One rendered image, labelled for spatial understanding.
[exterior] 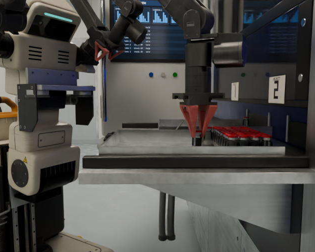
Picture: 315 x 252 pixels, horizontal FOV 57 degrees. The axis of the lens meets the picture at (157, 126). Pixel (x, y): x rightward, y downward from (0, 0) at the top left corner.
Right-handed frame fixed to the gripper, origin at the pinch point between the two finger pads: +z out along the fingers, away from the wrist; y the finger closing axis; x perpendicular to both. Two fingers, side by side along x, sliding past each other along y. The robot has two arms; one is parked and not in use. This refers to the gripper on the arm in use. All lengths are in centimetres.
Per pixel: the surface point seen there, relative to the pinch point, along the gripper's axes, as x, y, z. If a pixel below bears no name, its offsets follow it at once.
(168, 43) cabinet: 81, 17, -34
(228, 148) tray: -13.3, 0.6, 1.0
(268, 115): 16.8, 30.1, -2.1
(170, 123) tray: 46.4, 7.6, 2.3
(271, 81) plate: -1.3, 17.8, -11.7
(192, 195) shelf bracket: -8.4, -4.5, 11.0
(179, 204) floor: 186, 59, 93
